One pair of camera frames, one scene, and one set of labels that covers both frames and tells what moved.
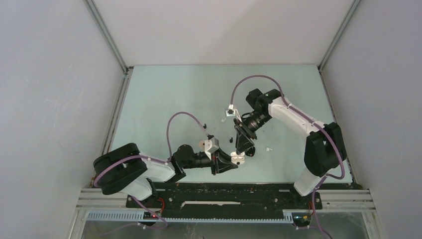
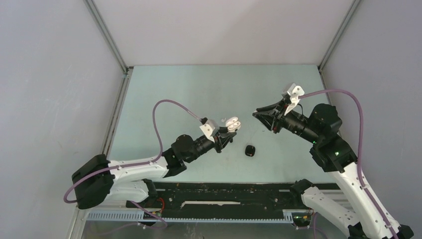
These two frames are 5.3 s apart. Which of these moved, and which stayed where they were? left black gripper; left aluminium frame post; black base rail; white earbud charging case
Moved: white earbud charging case; left black gripper
Stayed: black base rail; left aluminium frame post
